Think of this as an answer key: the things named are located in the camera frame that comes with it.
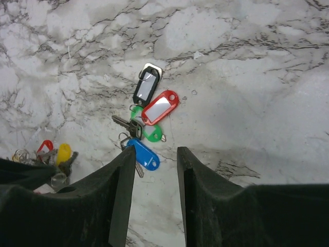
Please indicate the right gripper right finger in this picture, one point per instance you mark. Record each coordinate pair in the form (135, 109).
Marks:
(217, 212)

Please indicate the yellow key tag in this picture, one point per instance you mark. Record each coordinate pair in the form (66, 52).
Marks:
(64, 153)

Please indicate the small red key tag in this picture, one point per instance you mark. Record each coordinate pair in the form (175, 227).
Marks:
(45, 147)

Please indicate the blue key tag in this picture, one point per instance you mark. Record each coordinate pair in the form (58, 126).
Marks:
(144, 155)

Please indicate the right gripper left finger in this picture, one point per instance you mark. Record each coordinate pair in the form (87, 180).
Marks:
(93, 211)

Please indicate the silver key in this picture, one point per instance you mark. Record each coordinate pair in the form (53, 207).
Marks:
(134, 127)

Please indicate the black key tag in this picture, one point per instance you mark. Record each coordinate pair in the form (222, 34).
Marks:
(149, 78)

